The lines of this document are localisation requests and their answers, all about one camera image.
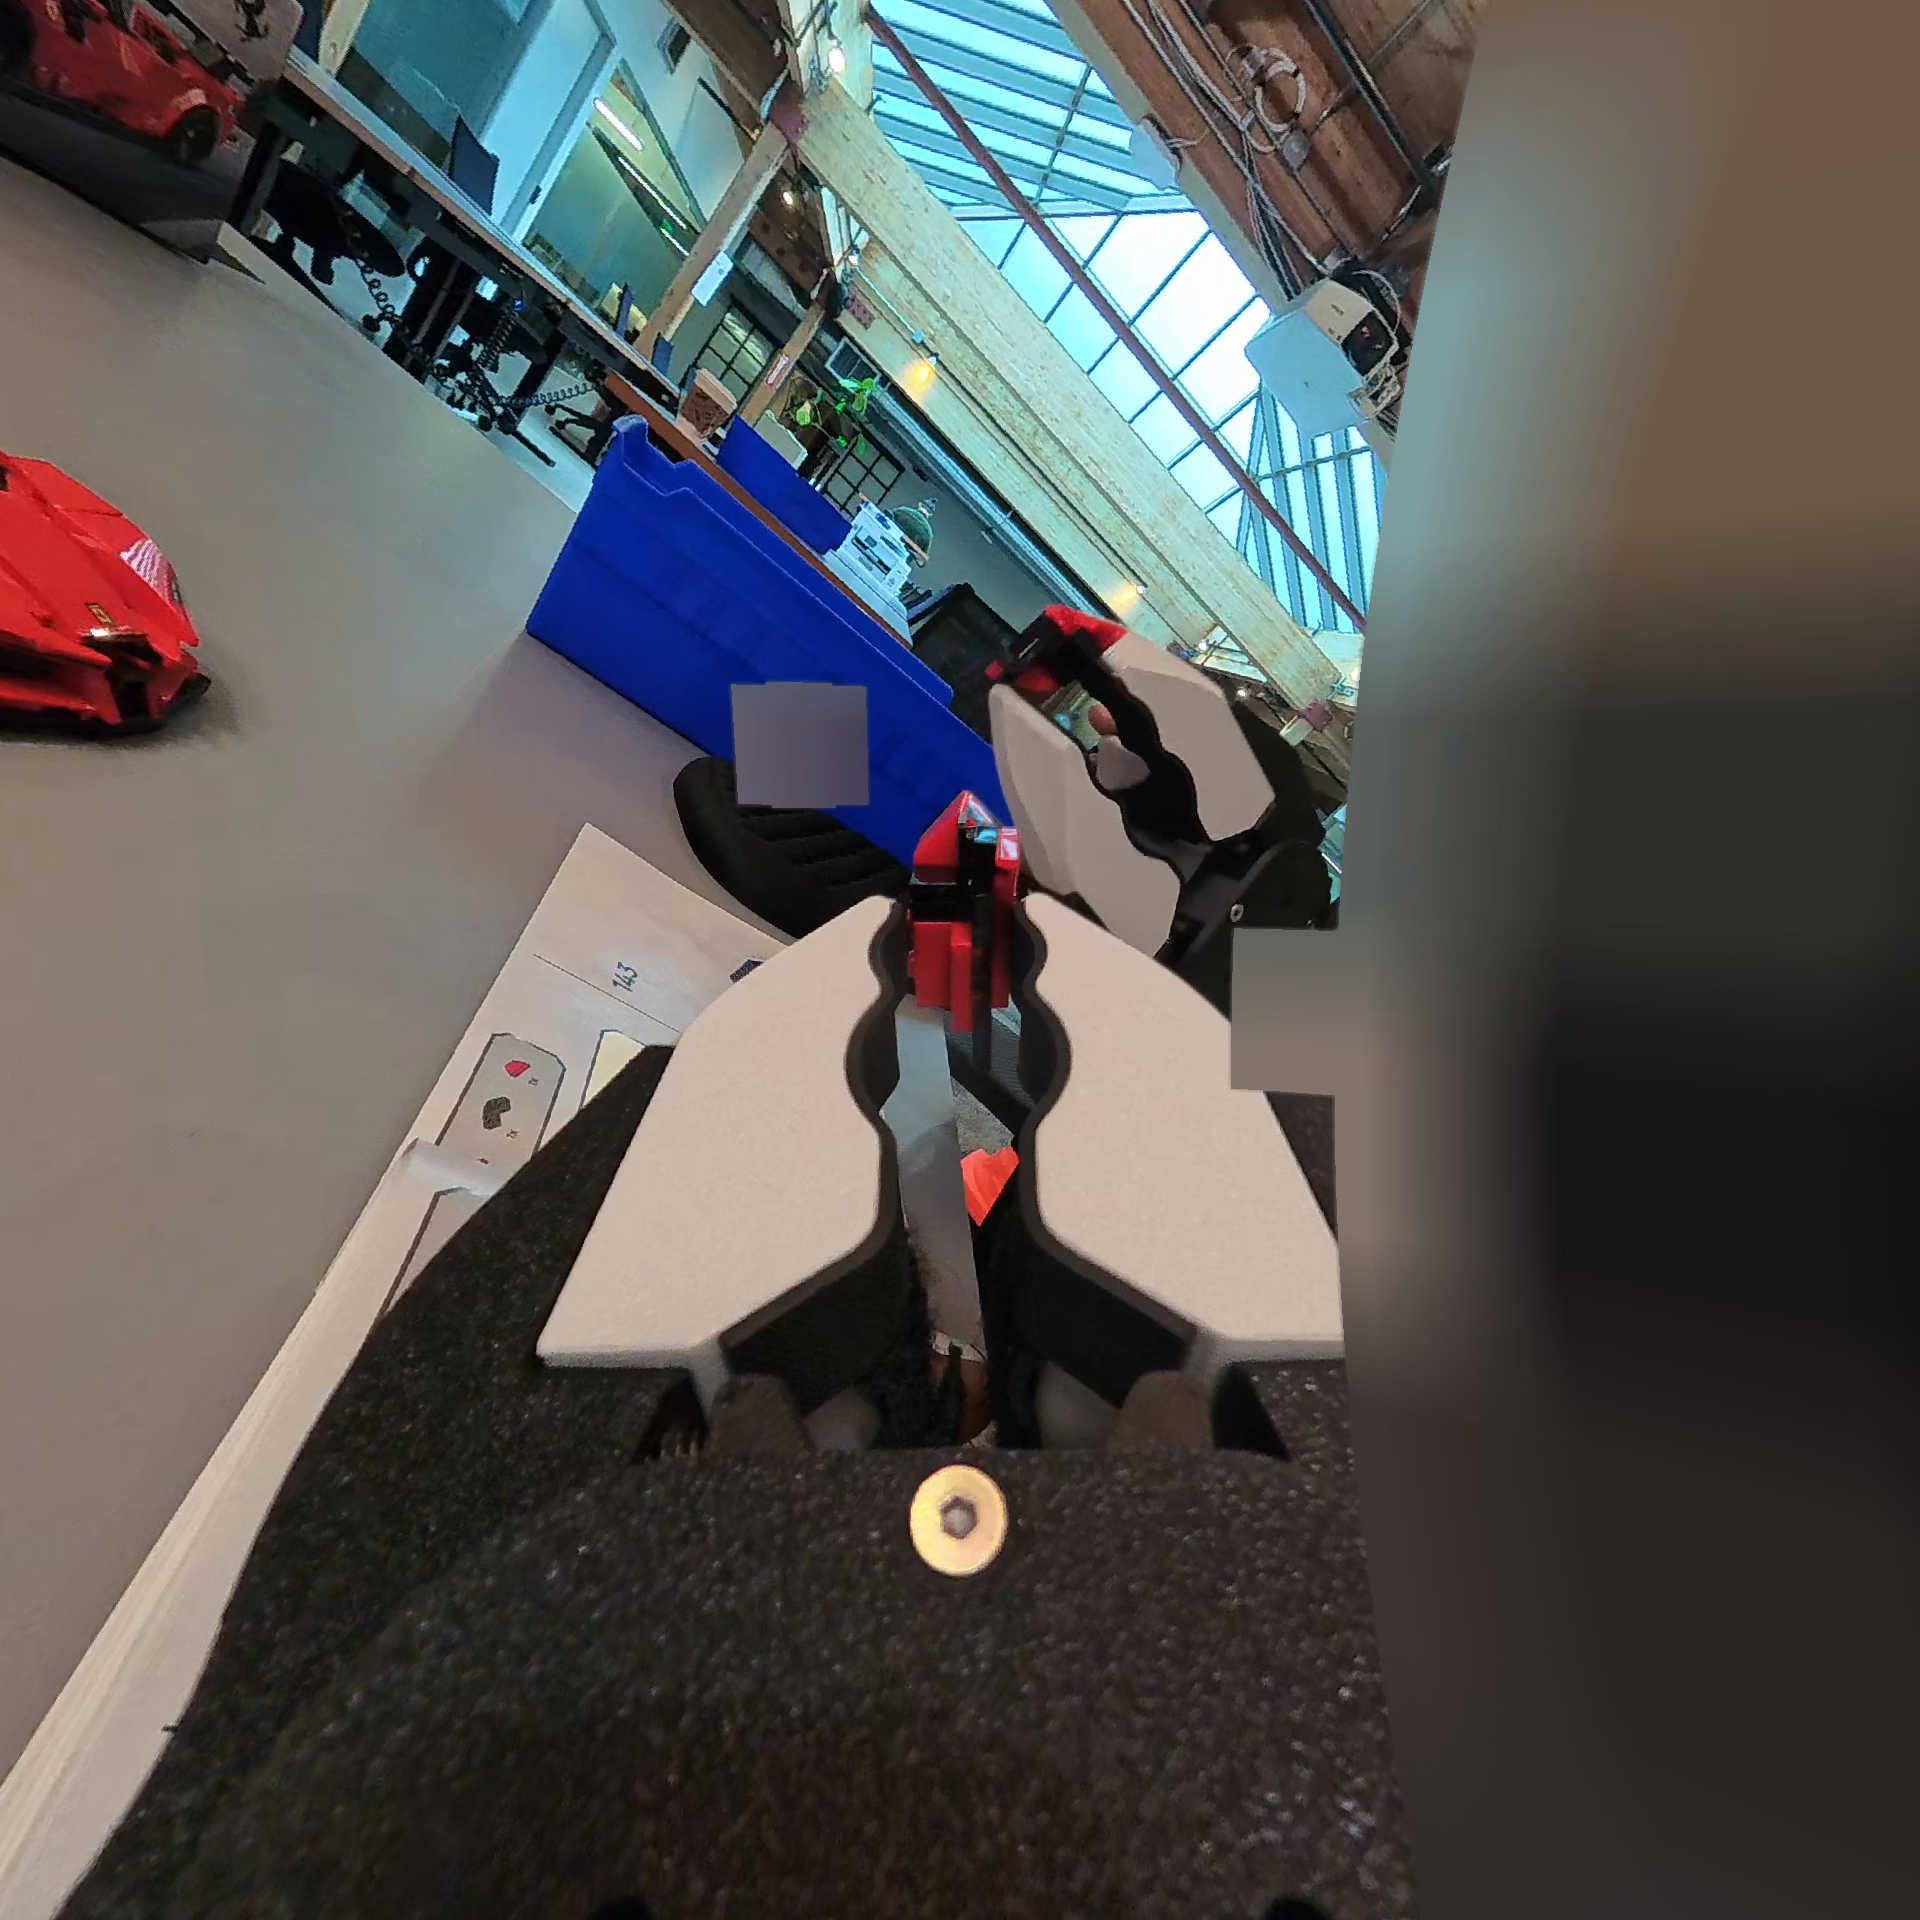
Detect black quilted cushion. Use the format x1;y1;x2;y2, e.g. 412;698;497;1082
672;755;921;936

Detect red and black lego assembly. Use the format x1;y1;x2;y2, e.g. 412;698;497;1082
902;792;1024;1041

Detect white ceiling unit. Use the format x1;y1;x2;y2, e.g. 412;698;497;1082
1241;258;1414;441

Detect black mesh office chair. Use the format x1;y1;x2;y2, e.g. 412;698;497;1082
912;586;1051;692

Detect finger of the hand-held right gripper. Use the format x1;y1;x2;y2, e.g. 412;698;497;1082
1080;637;1281;890
987;680;1193;960

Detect long office desk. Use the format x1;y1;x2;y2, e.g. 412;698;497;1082
277;60;684;436

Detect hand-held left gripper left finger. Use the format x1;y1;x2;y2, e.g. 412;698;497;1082
536;897;914;1378

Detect lego instruction booklet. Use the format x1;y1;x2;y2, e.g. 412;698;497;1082
0;824;992;1795

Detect red lego piece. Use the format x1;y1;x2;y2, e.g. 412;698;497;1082
997;603;1129;736

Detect green potted plant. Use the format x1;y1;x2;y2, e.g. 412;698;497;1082
779;375;886;482

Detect lego set box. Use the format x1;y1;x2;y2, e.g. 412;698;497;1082
0;0;301;273

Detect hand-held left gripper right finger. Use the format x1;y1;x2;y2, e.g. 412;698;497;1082
1024;893;1346;1370

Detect blue plastic storage bin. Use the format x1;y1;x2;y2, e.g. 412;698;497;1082
720;416;860;554
529;415;1021;841

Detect red lego car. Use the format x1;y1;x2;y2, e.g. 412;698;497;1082
0;448;213;736

